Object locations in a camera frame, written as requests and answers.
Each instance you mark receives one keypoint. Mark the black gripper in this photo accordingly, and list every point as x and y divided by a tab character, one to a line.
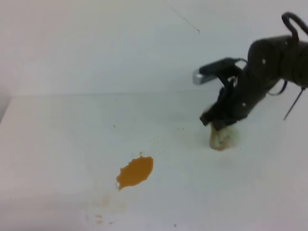
239	97

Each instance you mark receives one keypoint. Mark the stained green rag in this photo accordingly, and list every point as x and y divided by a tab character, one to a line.
223	139

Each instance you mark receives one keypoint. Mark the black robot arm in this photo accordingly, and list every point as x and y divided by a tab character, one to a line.
295	63

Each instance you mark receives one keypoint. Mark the orange coffee stain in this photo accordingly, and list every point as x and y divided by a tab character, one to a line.
136	171

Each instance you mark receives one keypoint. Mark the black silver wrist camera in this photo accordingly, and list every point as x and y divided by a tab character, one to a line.
222	69

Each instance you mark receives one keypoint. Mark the black cable tie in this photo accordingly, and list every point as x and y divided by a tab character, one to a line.
294	102

